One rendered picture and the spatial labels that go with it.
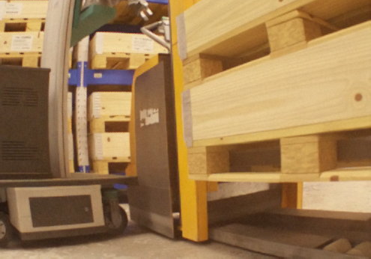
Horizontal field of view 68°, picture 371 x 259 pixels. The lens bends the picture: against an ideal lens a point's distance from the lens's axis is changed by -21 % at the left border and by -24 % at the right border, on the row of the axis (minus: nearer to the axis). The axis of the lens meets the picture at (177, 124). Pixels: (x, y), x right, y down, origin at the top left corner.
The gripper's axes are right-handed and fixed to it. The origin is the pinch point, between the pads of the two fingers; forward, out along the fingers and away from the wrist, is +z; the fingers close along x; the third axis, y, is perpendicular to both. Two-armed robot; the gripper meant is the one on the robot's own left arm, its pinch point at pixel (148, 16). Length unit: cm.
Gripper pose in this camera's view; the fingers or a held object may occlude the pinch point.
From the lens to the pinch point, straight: 250.4
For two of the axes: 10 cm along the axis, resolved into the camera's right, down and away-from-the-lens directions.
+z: 5.9, 8.0, -0.6
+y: 6.9, -4.6, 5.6
